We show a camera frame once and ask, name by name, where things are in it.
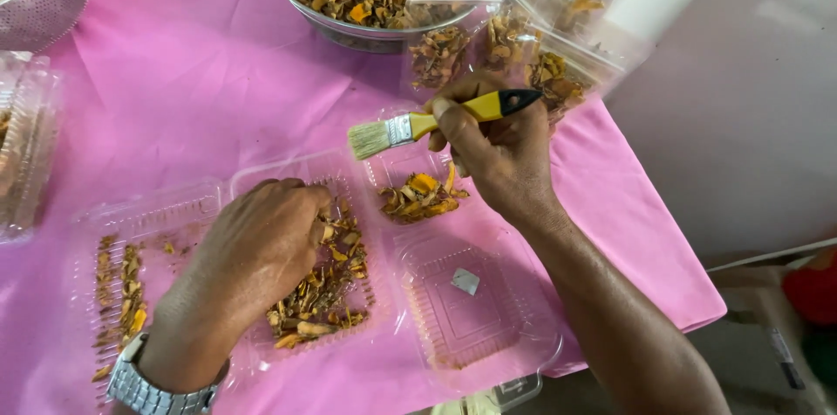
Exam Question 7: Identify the person's right hand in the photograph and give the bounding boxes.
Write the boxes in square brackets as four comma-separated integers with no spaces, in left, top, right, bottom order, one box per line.
[425,71,565,223]

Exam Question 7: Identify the pile of dried orange slices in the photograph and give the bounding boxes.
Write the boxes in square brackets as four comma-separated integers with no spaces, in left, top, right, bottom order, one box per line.
[265,196,375,350]

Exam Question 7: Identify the small pile of dried slices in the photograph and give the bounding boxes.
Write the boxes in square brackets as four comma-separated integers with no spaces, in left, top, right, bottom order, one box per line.
[377,163,471,225]

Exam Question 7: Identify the clear hinged plastic container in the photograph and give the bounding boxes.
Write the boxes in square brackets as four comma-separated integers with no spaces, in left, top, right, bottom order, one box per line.
[361,140,565,403]
[71,150,395,406]

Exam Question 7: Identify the brown cardboard carton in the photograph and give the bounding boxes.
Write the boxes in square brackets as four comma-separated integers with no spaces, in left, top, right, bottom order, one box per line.
[708,248,837,403]

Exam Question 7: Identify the red round object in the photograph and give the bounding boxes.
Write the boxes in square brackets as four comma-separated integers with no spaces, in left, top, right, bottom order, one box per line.
[782,255,837,328]

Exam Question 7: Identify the silver metal wristwatch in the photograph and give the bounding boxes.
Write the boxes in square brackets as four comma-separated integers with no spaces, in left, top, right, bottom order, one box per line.
[106,333,231,415]

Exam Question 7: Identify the row of dried slice bits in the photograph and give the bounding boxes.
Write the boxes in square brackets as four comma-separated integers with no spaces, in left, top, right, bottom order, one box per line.
[90,235,150,384]

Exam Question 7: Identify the stack of clear plastic containers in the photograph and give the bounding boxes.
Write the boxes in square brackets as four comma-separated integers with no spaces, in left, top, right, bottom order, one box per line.
[0,51,64,246]

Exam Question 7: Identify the small white sticker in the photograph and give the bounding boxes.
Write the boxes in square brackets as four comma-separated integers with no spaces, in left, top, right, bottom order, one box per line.
[450,267,481,297]

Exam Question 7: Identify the pink tablecloth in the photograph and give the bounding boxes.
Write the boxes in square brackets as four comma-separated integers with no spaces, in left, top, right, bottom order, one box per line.
[0,0,728,415]

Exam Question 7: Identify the person's left hand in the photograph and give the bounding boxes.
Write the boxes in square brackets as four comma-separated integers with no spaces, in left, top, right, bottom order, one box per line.
[175,178,332,345]

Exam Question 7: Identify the yellow handled paintbrush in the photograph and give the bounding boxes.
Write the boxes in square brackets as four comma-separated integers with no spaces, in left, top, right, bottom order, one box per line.
[347,88,544,161]

